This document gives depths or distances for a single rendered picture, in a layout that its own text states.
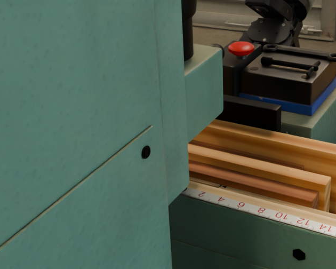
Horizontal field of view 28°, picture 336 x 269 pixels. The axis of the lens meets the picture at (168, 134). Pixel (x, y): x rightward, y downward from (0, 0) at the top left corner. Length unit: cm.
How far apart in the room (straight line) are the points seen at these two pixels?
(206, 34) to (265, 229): 326
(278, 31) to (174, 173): 63
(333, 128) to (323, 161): 15
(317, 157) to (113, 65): 36
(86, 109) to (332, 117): 50
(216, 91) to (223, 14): 326
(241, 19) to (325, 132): 311
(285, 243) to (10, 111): 36
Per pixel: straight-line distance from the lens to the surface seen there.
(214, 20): 395
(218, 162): 69
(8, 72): 29
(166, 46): 48
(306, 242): 60
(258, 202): 63
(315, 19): 375
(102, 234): 38
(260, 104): 71
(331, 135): 82
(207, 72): 63
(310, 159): 68
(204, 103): 63
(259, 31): 114
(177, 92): 51
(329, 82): 81
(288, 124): 75
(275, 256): 62
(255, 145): 70
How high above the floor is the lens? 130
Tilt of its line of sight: 28 degrees down
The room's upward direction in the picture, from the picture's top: 4 degrees counter-clockwise
